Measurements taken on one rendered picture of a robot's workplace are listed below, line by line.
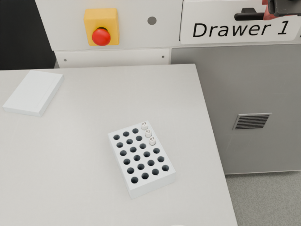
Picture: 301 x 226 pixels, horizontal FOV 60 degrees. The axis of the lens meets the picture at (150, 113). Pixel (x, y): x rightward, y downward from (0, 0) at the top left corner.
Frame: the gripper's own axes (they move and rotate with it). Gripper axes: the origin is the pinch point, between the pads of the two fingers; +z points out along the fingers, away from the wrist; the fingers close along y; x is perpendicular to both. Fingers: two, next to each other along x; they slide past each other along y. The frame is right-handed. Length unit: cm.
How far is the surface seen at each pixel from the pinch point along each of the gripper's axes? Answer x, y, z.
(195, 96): 15.0, -17.2, 7.3
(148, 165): 27.3, -31.3, -5.3
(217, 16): 9.7, 0.6, 4.1
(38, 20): 84, 42, 96
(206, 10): 12.5, 1.5, 2.8
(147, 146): 27.4, -28.0, -4.9
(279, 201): -37, -60, 69
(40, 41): 84, 31, 99
